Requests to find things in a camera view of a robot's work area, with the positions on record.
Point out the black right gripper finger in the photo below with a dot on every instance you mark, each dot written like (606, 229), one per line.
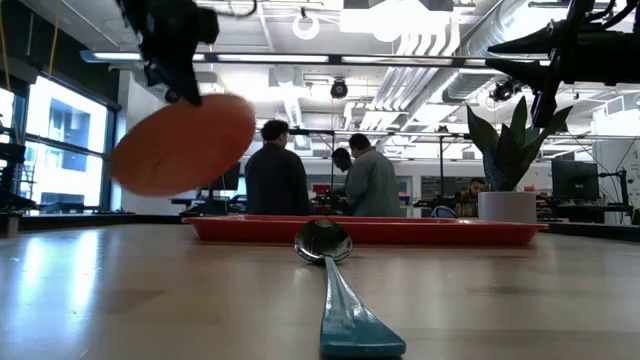
(525, 44)
(530, 75)

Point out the orange round plate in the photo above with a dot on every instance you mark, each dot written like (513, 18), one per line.
(185, 145)

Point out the red plastic tray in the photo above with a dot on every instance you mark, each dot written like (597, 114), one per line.
(380, 231)

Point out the green leafy plant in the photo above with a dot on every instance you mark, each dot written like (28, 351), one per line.
(510, 155)

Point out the long ceiling light bar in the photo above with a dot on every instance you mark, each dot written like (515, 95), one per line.
(270, 58)

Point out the black computer monitor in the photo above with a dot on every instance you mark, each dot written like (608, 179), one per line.
(575, 179)
(225, 180)

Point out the large window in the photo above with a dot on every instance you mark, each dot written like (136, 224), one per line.
(65, 145)

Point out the person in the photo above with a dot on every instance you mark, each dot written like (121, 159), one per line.
(276, 175)
(372, 180)
(472, 195)
(342, 159)

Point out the white plant pot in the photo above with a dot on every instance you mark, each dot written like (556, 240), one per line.
(507, 207)

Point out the dark equipment rack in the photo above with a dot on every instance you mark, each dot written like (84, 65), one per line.
(12, 175)

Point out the silver ventilation duct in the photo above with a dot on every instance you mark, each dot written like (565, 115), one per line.
(480, 40)

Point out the black background workstation frame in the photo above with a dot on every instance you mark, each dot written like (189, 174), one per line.
(400, 134)

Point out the black ceiling camera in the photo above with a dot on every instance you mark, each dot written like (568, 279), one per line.
(339, 89)

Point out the black aluminium table frame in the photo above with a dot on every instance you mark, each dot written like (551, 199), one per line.
(90, 220)

